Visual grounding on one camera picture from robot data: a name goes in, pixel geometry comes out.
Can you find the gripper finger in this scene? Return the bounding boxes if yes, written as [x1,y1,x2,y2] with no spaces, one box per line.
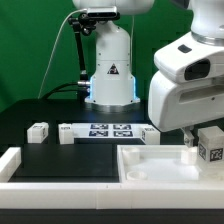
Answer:
[182,127,194,147]

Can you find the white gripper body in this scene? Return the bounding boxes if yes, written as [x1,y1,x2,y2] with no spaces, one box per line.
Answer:
[148,72,224,132]

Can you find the white square tabletop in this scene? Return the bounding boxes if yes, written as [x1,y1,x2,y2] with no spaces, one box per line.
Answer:
[117,145,224,183]

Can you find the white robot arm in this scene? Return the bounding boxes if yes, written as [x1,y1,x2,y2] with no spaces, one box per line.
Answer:
[72,0,224,139]

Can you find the white fiducial marker plate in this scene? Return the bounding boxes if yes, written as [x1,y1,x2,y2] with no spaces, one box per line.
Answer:
[72,123,141,138]

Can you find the white U-shaped fence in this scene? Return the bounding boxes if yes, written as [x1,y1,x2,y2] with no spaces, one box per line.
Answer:
[0,147,224,209]

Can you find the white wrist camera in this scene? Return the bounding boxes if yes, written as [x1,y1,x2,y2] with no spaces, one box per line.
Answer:
[154,33,224,84]

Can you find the black cable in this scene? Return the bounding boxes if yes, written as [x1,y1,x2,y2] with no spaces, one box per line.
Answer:
[41,82,81,100]

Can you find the silver mounted camera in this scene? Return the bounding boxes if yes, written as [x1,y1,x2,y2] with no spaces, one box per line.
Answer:
[86,6,117,19]

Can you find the white cable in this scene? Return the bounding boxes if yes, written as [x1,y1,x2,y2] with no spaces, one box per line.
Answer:
[37,9,88,100]

